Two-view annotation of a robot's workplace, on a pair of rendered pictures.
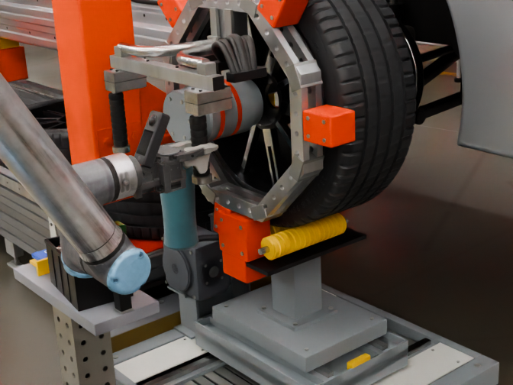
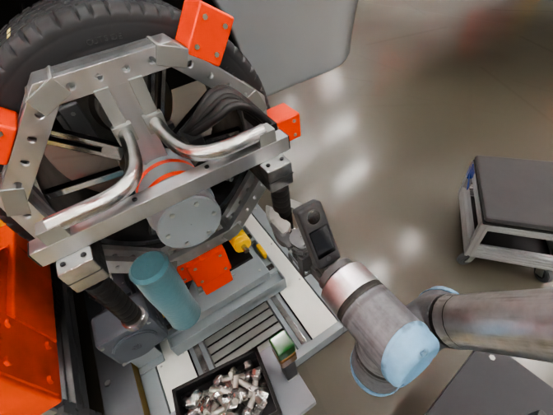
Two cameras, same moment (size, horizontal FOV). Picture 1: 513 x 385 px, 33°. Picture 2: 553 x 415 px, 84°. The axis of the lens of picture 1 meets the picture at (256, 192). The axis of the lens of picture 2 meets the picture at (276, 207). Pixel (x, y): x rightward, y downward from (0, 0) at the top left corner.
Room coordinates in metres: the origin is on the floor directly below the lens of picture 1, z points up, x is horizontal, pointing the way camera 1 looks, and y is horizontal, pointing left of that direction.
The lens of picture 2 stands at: (1.68, 0.53, 1.28)
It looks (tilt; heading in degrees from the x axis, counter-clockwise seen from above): 46 degrees down; 283
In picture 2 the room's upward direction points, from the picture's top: 10 degrees counter-clockwise
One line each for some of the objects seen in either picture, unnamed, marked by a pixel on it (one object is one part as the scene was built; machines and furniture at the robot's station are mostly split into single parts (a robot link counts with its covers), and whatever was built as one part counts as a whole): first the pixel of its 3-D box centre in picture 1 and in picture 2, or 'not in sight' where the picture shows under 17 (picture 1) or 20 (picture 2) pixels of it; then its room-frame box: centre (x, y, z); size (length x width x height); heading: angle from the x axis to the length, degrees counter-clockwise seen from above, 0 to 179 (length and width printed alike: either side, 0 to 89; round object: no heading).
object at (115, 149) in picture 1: (118, 121); (116, 300); (2.04, 0.33, 0.83); 0.04 x 0.04 x 0.16
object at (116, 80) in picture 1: (125, 78); (80, 255); (2.05, 0.30, 0.93); 0.09 x 0.05 x 0.05; 128
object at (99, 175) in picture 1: (80, 188); (387, 332); (1.59, 0.34, 0.81); 0.12 x 0.09 x 0.10; 128
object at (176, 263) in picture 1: (233, 267); (131, 305); (2.41, 0.08, 0.26); 0.42 x 0.18 x 0.35; 128
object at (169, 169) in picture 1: (153, 170); (318, 257); (1.69, 0.21, 0.80); 0.12 x 0.08 x 0.09; 128
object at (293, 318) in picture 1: (296, 281); (203, 257); (2.15, -0.10, 0.32); 0.40 x 0.30 x 0.28; 38
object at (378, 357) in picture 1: (298, 342); (215, 282); (2.15, -0.10, 0.13); 0.50 x 0.36 x 0.10; 38
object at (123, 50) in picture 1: (166, 32); (82, 157); (2.05, 0.19, 1.03); 0.19 x 0.18 x 0.11; 128
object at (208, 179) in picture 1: (199, 147); (282, 210); (1.77, 0.12, 0.83); 0.04 x 0.04 x 0.16
